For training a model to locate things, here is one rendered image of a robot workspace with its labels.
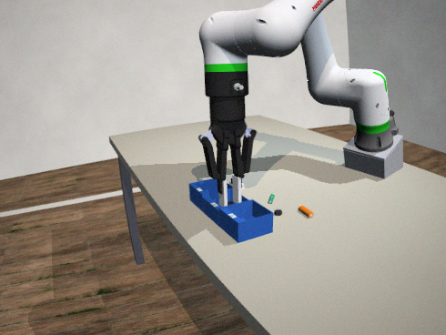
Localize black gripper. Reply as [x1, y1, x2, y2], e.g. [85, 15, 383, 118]
[198, 96, 257, 207]

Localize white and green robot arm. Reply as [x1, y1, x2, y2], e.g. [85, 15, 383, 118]
[199, 0, 399, 152]

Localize blue rack of bins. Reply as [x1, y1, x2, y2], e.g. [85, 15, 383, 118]
[189, 178, 273, 243]

